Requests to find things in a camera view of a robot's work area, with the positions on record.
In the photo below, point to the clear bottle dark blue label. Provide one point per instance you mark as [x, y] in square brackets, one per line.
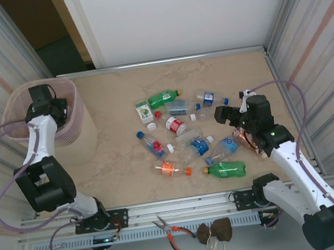
[209, 98]

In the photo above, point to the clear ribbed bottle white cap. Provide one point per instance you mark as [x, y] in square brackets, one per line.
[204, 114]

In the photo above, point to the copper label plastic bottle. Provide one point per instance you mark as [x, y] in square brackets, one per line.
[241, 140]

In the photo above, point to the clear bottle cyan label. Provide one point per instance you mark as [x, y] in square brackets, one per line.
[226, 145]

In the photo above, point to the Pocari Sweat blue label bottle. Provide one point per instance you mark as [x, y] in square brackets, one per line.
[199, 147]

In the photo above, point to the clear square bottle white cap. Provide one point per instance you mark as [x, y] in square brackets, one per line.
[188, 137]

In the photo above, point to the frosted soda water bottle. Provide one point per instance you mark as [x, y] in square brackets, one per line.
[180, 107]

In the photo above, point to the green bottle orange cap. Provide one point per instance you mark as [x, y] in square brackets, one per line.
[226, 169]

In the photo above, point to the clear bottle orange label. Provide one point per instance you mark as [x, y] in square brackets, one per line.
[168, 168]

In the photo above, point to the slim bottle pink blue label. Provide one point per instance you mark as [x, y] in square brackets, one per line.
[154, 146]

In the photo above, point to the green juice carton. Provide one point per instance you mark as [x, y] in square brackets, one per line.
[144, 112]

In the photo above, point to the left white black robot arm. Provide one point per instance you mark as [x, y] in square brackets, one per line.
[45, 184]

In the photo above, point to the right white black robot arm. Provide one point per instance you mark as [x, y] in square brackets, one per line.
[303, 175]

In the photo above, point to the beige ribbed plastic waste bin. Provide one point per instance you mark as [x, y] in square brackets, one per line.
[83, 142]

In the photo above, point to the red white label bottle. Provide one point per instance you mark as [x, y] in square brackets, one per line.
[175, 126]

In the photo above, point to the green bottle with barcode label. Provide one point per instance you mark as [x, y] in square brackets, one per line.
[162, 99]

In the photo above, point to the brown cloth pouches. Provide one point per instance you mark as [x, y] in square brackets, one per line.
[220, 229]

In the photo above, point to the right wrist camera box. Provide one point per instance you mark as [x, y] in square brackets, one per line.
[245, 99]

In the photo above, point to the aluminium table edge rail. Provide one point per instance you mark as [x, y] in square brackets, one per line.
[177, 59]

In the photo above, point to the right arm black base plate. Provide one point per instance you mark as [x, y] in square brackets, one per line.
[241, 198]

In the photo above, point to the wooden door frame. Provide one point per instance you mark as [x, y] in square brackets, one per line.
[71, 26]

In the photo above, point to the long aluminium mounting rail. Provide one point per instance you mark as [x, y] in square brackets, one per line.
[180, 206]

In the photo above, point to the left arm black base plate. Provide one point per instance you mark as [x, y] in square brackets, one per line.
[120, 217]

